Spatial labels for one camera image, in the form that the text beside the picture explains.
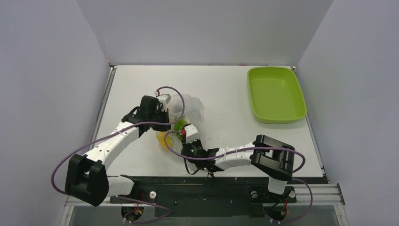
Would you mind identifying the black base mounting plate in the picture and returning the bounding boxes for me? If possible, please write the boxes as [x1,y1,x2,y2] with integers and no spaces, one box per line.
[127,177,297,218]

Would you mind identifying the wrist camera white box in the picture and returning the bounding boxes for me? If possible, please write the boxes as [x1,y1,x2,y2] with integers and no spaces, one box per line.
[155,91,171,112]
[184,124,200,144]

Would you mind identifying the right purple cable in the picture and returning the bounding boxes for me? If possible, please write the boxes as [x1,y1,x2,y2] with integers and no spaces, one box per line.
[164,130,313,224]

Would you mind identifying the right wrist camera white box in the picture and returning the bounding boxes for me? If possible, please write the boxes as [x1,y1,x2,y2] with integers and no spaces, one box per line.
[184,124,200,144]

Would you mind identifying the aluminium table rail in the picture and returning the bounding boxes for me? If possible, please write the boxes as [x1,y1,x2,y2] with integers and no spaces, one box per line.
[91,65,118,142]

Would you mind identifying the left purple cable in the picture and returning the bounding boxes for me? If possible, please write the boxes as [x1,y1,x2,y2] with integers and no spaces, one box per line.
[50,86,186,224]

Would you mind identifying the green fake grapes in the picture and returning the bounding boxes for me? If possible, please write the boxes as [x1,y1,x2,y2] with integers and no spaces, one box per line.
[173,116,188,131]

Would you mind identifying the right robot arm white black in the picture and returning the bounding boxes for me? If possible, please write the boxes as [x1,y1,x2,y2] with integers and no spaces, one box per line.
[181,135,295,201]

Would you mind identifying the purple cable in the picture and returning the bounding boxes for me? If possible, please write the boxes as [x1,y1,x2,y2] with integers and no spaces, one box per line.
[164,130,313,224]
[50,86,186,224]

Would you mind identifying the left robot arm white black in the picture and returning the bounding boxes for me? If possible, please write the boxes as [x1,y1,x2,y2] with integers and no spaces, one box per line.
[64,94,171,206]

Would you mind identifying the green plastic tray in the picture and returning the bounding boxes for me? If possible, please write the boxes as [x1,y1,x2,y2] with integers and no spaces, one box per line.
[247,66,307,124]

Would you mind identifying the clear plastic bag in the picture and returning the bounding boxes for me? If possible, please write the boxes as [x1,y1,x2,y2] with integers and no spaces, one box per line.
[155,93,205,164]

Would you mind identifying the yellow fake fruit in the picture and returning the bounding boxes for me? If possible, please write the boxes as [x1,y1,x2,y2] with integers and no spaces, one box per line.
[156,132,173,150]

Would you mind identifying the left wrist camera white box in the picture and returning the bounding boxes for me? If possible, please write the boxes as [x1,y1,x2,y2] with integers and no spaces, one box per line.
[155,91,171,112]

